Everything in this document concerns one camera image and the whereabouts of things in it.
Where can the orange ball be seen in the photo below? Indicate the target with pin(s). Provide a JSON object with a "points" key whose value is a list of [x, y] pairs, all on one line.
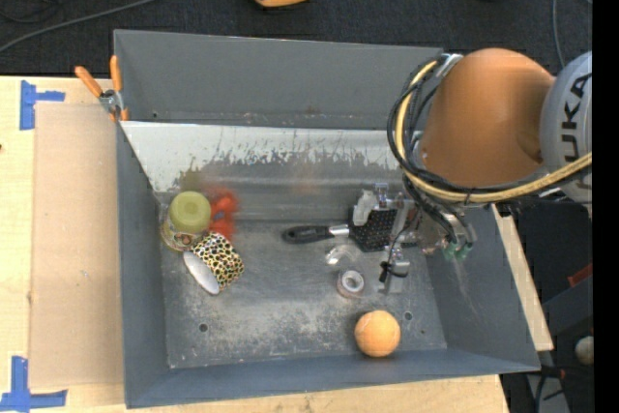
{"points": [[377, 333]]}

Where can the spotted yellow and black cup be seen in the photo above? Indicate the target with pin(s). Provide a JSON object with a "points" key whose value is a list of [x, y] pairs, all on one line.
{"points": [[220, 258]]}

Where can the small grey tape roll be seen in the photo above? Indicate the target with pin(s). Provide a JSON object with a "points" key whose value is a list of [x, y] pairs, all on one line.
{"points": [[350, 284]]}

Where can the brown cardboard board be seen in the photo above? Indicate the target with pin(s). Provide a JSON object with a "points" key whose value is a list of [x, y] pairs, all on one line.
{"points": [[72, 232]]}

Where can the clear glass piece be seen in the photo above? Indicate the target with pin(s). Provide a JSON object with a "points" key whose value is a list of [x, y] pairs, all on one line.
{"points": [[338, 254]]}

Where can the red-orange soft toy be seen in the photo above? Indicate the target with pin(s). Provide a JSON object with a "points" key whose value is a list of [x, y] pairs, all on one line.
{"points": [[223, 213]]}

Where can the grey metal bin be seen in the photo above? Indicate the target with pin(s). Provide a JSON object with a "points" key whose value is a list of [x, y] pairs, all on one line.
{"points": [[290, 314]]}

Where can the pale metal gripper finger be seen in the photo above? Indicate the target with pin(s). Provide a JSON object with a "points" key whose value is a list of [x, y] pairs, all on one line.
{"points": [[380, 197], [397, 279]]}

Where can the yellow-green cup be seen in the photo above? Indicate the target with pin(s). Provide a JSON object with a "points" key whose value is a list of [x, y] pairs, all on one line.
{"points": [[189, 214]]}

